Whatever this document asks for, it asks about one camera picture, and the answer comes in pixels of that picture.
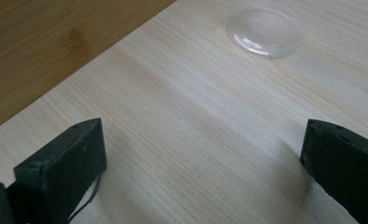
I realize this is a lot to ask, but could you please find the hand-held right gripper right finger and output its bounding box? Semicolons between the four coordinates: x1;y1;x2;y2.
299;119;368;224

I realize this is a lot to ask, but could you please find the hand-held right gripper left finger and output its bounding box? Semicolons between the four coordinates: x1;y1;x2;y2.
13;118;107;224

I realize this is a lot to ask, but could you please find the wooden tea box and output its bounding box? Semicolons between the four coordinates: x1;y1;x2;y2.
0;0;177;135

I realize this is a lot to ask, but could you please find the clear glass cup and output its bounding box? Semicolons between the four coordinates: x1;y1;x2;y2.
227;0;307;60

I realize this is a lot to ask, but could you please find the thin black cord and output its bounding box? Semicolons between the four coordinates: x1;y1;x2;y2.
68;172;103;222

